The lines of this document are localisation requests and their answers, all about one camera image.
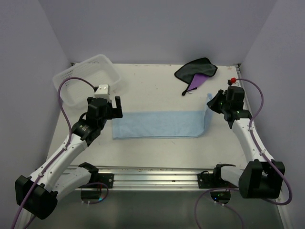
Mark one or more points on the aluminium mounting rail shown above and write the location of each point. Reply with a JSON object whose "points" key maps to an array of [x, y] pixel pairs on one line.
{"points": [[154, 179]]}

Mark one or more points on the dark grey purple cloth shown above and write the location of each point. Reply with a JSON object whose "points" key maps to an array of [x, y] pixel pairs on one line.
{"points": [[195, 73]]}

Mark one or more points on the white perforated plastic basket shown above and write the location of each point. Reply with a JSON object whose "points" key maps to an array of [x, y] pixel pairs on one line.
{"points": [[96, 70]]}

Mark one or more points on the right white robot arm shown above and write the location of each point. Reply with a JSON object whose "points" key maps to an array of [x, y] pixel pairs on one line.
{"points": [[262, 176]]}

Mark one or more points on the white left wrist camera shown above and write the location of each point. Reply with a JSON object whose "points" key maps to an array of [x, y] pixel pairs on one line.
{"points": [[102, 91]]}

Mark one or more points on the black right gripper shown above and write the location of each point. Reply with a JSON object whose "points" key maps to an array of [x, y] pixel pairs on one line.
{"points": [[212, 104]]}

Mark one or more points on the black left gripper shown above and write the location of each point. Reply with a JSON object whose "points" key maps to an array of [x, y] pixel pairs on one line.
{"points": [[115, 112]]}

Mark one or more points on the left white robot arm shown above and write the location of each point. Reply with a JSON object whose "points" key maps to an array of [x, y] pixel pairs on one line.
{"points": [[40, 192]]}

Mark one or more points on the light blue towel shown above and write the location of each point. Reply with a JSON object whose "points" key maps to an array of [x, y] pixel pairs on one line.
{"points": [[163, 124]]}

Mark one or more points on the red cable connector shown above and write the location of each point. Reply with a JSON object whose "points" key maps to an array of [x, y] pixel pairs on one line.
{"points": [[231, 81]]}

